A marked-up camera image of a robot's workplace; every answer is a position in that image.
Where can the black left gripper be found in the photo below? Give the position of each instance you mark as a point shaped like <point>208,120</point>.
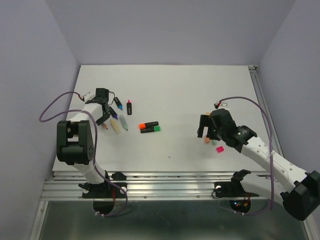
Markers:
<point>100,121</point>

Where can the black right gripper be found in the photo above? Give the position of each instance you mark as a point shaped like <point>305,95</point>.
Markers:
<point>204,121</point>

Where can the black highlighter purple tip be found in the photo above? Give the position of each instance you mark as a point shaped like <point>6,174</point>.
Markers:
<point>113,113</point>

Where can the pastel yellow highlighter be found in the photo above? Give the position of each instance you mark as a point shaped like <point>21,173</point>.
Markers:
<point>115,127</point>

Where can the black highlighter blue tip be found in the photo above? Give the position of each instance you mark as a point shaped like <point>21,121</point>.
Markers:
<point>118,103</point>

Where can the pastel orange pen cap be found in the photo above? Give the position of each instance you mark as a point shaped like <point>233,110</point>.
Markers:
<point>206,140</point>

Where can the pastel green highlighter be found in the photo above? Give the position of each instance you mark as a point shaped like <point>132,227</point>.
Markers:
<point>123,122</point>

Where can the black highlighter pink tip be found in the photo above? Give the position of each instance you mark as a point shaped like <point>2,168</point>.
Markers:
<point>129,107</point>

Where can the pink pen cap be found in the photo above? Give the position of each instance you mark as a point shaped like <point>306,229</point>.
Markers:
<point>220,149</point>

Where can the black highlighter orange cap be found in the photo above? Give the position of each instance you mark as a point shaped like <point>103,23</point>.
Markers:
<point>148,125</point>

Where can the black highlighter green cap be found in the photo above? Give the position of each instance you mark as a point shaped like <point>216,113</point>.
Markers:
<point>150,129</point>

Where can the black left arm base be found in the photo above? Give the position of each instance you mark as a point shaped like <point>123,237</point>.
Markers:
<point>105,190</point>

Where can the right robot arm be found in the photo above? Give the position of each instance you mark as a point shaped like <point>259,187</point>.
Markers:
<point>297,190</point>

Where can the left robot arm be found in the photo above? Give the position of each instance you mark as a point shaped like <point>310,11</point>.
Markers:
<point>75,145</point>

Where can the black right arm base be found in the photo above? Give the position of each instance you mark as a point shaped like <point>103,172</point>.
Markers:
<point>229,189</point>

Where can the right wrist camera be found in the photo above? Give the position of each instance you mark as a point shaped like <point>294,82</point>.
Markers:
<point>221,105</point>

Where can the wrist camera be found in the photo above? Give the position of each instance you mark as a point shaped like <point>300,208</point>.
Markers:
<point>221,105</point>
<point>88,96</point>

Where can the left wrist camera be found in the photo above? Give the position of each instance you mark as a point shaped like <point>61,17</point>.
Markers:
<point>88,96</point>

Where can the aluminium right side rail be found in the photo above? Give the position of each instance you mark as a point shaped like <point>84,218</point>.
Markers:
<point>263,103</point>

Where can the aluminium rail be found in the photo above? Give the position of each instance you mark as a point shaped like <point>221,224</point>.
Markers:
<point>142,186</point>
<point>263,103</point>

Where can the aluminium front rail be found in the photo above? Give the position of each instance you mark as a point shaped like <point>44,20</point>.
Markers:
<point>142,186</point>

